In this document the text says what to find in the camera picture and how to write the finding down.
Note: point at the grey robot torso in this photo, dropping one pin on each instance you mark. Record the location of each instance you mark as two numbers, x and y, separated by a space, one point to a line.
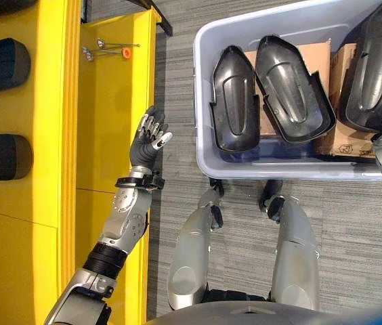
245 313

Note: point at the silver robot left leg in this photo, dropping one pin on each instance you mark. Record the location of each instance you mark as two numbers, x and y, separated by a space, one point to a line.
191 257

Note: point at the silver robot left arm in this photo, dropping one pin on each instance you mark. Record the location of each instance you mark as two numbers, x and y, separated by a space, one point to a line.
123 216

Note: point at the brown cardboard box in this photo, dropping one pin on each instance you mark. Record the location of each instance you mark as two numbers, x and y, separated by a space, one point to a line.
316 55

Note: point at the metal pin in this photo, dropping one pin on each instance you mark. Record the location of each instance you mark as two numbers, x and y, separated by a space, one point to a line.
120 44
106 55
104 51

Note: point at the yellow shelf unit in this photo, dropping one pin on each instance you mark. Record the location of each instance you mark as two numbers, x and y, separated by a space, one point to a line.
52 135

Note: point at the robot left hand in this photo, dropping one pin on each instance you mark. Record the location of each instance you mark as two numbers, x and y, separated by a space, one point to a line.
143 150

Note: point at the small orange cap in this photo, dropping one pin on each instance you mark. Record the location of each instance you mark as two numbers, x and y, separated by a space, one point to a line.
126 53

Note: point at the cardboard box with printed symbols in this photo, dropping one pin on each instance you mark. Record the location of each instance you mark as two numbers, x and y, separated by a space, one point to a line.
343 144

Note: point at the silver robot right leg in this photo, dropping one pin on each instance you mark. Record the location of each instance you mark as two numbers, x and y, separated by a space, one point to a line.
296 257

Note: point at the silver robot leg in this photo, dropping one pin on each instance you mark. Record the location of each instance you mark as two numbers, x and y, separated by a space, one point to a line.
296 257
191 257

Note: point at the grey plastic box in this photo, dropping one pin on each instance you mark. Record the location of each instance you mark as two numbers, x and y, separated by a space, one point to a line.
208 159

